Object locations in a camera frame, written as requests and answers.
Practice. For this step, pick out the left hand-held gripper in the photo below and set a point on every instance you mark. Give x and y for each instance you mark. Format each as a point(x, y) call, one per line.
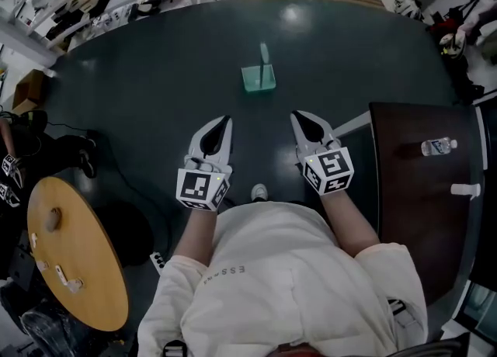
point(198, 188)

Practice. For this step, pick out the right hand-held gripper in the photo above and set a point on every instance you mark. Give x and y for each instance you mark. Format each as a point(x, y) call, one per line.
point(330, 169)

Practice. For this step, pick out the teal plastic dustpan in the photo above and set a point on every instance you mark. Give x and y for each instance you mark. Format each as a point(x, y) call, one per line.
point(258, 80)

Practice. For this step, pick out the person's left forearm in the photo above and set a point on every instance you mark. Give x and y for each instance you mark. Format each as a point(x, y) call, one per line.
point(196, 235)

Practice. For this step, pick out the person's right forearm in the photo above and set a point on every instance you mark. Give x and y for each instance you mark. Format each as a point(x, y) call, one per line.
point(349, 227)

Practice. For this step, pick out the person's white shoe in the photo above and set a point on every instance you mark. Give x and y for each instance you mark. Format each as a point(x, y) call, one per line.
point(259, 192)

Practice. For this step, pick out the clear water bottle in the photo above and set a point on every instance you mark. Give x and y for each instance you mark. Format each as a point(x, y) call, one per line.
point(436, 147)

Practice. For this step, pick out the black round stool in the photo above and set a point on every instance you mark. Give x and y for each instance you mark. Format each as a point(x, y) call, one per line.
point(124, 231)

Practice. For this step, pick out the dark brown table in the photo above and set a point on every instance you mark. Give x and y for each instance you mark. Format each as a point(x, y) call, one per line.
point(423, 200)

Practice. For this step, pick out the white power strip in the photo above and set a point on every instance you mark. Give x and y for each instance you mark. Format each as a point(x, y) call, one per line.
point(158, 262)

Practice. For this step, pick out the person's white t-shirt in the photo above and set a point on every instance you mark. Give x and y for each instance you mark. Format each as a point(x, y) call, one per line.
point(279, 281)

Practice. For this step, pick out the white plastic bag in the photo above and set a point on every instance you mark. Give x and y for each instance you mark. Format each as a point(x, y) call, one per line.
point(408, 8)

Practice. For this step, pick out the white pump bottle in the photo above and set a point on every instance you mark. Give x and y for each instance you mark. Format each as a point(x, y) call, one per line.
point(464, 189)

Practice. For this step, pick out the red bag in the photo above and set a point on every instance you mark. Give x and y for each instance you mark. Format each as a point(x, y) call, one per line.
point(446, 27)

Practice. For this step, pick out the rounded wooden block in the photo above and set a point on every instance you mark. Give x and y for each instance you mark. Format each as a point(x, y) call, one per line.
point(54, 219)

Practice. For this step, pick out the round wooden table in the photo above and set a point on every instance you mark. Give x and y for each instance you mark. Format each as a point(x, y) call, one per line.
point(77, 262)

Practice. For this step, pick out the cardboard box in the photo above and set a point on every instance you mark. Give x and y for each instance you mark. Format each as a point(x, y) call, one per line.
point(29, 91)

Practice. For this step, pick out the white flat tool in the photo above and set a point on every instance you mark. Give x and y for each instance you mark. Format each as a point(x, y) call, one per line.
point(60, 274)

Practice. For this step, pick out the small white stick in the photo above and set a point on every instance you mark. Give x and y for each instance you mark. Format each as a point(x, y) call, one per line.
point(33, 240)

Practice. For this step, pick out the small pale wooden piece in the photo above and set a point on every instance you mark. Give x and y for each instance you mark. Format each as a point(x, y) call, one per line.
point(42, 265)

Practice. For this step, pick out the large white metal shelf rack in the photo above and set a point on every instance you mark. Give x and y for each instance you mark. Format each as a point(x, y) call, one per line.
point(35, 33)

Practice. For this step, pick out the black coat rack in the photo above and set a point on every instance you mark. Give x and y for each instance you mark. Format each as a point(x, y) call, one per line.
point(475, 0)

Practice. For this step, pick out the black plastic bag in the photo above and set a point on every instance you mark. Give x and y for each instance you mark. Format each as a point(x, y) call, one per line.
point(50, 334)

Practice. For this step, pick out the pale wooden bracket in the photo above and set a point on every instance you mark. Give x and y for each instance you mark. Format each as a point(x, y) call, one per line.
point(75, 285)

